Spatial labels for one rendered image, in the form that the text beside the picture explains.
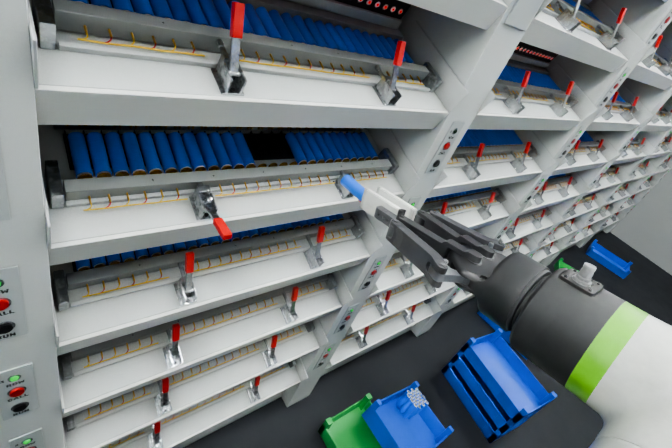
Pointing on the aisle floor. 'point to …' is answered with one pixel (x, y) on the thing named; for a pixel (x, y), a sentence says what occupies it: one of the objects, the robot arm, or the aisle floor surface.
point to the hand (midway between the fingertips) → (387, 208)
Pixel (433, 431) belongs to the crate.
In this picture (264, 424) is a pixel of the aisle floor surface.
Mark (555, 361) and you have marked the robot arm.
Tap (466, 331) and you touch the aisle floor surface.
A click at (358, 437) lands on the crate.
